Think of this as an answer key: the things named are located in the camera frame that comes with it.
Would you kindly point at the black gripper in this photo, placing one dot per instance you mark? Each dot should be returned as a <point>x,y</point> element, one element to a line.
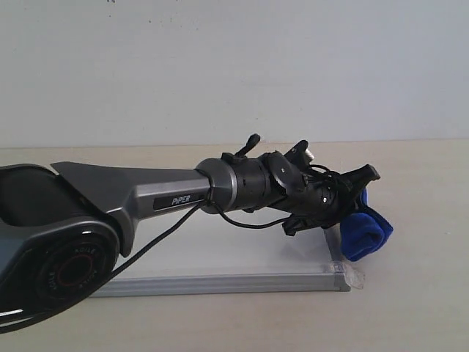
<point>324,199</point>

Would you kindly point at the blue cloth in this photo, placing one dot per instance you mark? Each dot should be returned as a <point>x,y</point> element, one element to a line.
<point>364,231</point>

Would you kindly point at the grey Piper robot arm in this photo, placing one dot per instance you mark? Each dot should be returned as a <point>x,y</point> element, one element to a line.
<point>63,228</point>

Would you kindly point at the clear tape front right corner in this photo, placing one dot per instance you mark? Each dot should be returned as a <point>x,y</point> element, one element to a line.
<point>347,277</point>

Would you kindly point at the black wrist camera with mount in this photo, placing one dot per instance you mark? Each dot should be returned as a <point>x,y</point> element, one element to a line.
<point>300,155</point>

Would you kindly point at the white board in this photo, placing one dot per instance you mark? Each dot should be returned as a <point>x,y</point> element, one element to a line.
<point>207,255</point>

